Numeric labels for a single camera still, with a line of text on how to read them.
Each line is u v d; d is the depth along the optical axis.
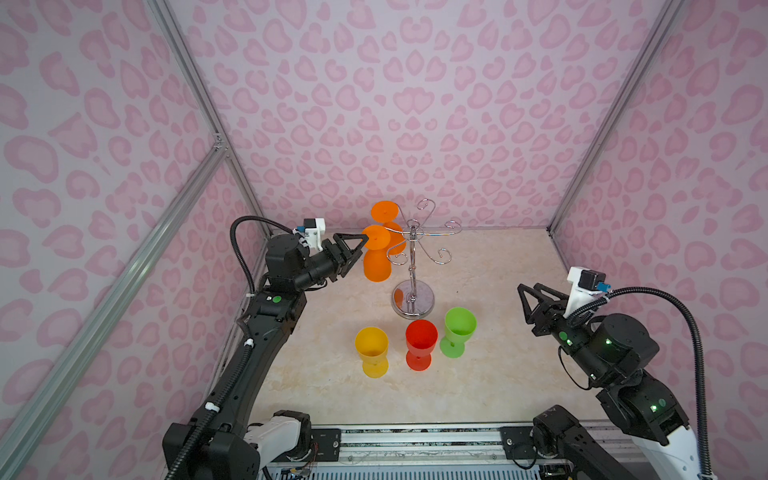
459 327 0.84
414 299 0.98
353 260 0.72
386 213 0.80
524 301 0.59
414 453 0.72
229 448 0.37
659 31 0.71
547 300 0.54
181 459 0.35
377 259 0.82
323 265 0.62
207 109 0.84
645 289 0.47
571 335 0.51
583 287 0.51
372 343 0.80
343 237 0.63
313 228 0.66
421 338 0.76
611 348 0.42
